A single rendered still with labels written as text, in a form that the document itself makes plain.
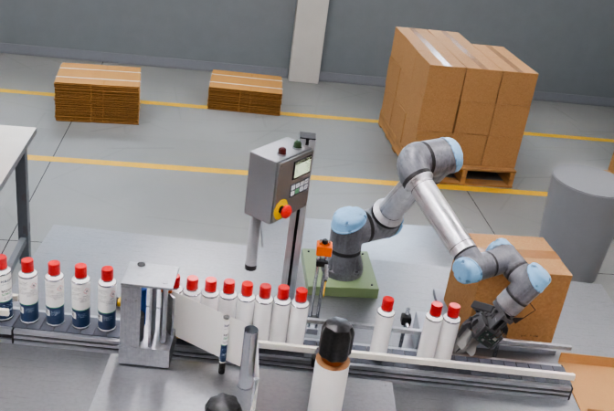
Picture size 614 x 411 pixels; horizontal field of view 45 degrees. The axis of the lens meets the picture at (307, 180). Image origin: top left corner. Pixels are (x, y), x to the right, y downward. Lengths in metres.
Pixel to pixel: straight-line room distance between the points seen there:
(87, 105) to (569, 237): 3.68
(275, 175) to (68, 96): 4.23
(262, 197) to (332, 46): 5.62
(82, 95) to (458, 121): 2.87
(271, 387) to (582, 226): 2.83
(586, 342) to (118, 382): 1.54
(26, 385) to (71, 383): 0.12
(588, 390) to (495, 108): 3.44
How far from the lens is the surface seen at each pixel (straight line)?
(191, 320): 2.15
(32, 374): 2.26
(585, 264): 4.74
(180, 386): 2.12
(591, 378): 2.58
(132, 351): 2.15
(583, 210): 4.55
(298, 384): 2.15
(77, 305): 2.27
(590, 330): 2.82
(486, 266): 2.15
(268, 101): 6.52
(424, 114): 5.52
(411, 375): 2.30
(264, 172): 2.00
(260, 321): 2.20
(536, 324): 2.56
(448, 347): 2.29
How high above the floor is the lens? 2.26
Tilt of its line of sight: 25 degrees down
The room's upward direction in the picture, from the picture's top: 8 degrees clockwise
